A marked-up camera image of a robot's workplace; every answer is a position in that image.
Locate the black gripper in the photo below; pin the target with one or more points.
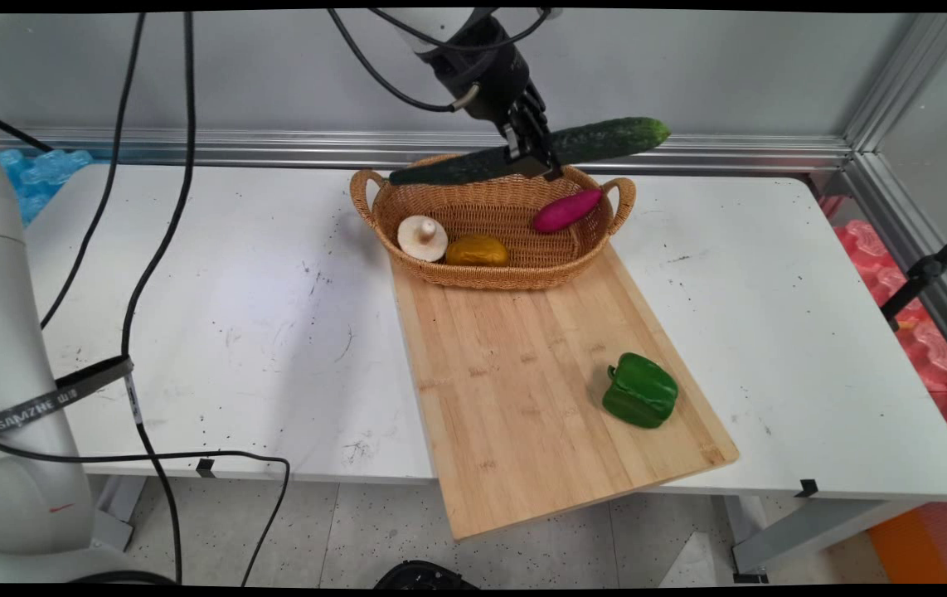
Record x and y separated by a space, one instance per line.
490 75

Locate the green cucumber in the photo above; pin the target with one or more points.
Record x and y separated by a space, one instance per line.
606 139

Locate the purple sweet potato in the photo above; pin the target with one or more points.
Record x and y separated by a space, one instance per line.
566 211

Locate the yellow-brown potato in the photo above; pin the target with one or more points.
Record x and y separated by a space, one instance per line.
478 250

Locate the woven wicker basket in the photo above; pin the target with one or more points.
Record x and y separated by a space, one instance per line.
523 265

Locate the white mushroom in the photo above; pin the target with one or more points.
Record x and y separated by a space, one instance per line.
422 239

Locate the bamboo cutting board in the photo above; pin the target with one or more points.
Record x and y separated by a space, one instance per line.
523 398

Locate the green bell pepper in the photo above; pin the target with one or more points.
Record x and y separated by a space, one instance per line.
641 391

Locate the black tripod stand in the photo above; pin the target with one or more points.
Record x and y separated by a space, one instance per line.
925 269

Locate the black tape piece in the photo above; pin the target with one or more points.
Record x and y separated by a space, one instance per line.
205 467
808 488

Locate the round black floor object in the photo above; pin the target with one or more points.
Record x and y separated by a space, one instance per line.
424 576

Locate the red bubble mat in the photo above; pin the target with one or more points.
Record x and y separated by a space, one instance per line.
930 348

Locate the grey table leg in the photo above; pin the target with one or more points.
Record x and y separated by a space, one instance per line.
805 531
113 514

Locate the blue bubble mat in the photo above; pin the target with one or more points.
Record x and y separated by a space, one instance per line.
46 170

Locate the orange floor panel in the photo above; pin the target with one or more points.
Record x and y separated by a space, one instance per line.
909 547

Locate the horizontal aluminium frame rail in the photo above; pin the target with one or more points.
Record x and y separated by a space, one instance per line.
730 151

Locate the slanted aluminium frame rail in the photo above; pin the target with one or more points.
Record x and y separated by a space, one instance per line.
896 91

